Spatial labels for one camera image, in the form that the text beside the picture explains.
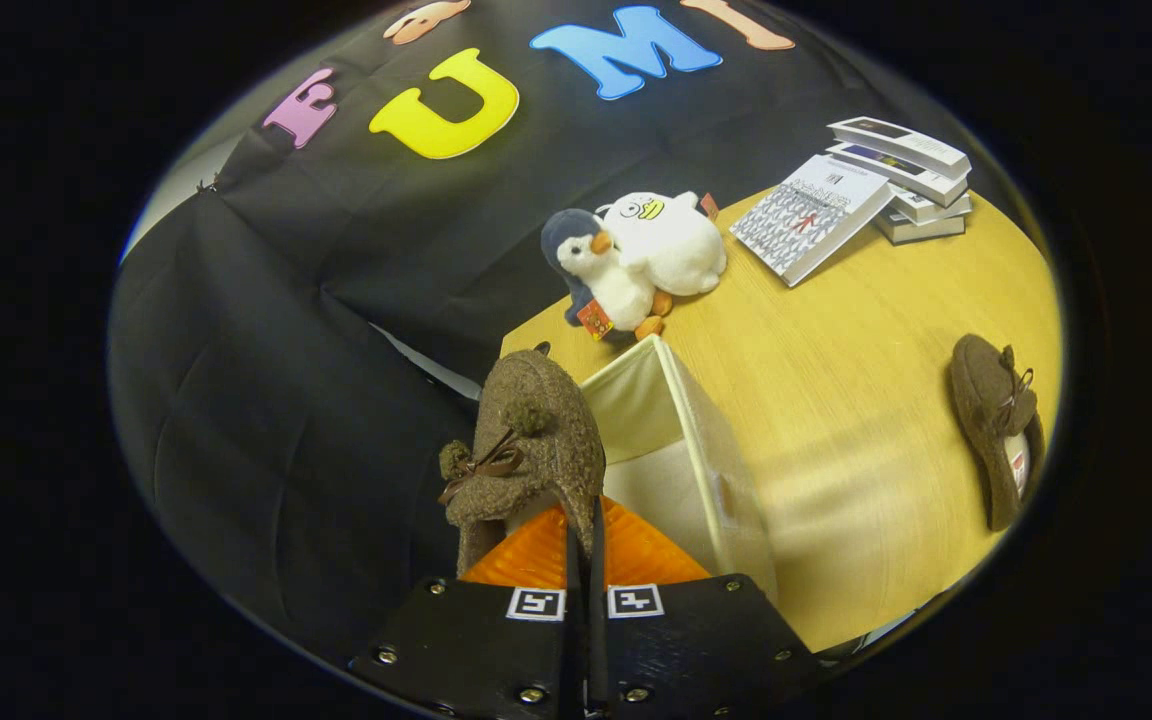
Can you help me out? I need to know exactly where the white duck plush toy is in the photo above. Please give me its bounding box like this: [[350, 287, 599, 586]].
[[596, 191, 727, 297]]

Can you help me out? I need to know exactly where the black backdrop cloth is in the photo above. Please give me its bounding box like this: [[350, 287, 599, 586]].
[[108, 0, 997, 661]]

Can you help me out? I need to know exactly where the grey penguin plush toy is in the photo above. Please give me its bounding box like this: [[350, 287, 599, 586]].
[[540, 208, 675, 342]]

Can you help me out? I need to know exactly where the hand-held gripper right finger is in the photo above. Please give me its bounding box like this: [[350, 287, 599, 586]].
[[586, 495, 822, 720]]

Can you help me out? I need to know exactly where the white book dark photo cover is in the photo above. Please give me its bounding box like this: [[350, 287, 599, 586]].
[[826, 116, 972, 179]]

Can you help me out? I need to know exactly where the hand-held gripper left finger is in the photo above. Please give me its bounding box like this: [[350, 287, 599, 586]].
[[348, 497, 587, 720]]

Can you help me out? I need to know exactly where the brown fuzzy shoe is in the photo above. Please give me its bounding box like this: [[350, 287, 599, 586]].
[[438, 343, 607, 579], [948, 334, 1045, 532]]

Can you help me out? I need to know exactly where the grey paperback book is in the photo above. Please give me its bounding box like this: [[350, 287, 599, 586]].
[[874, 210, 967, 245]]

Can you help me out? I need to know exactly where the white paperback book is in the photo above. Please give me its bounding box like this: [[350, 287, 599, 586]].
[[886, 185, 973, 223]]

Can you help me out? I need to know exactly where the white patterned cover book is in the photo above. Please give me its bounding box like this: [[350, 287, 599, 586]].
[[730, 153, 895, 288]]

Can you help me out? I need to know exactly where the cream fabric storage box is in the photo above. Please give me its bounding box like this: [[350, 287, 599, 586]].
[[579, 335, 779, 601]]

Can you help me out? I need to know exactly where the white book blue photo cover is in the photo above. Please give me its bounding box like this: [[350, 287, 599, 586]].
[[826, 142, 969, 207]]

